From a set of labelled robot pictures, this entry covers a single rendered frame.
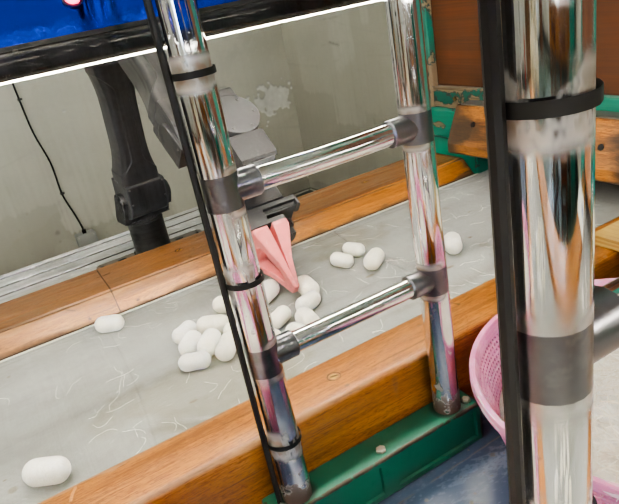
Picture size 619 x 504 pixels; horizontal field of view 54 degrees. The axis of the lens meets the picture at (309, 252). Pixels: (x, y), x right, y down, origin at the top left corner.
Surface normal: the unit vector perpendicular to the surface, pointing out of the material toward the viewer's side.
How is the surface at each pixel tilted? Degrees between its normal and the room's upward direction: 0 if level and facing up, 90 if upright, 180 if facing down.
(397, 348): 0
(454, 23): 90
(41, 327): 45
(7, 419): 0
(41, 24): 58
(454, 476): 0
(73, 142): 90
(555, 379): 90
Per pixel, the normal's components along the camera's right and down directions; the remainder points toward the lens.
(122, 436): -0.18, -0.90
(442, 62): -0.85, 0.34
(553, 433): -0.25, 0.43
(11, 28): 0.32, -0.25
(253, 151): 0.20, -0.51
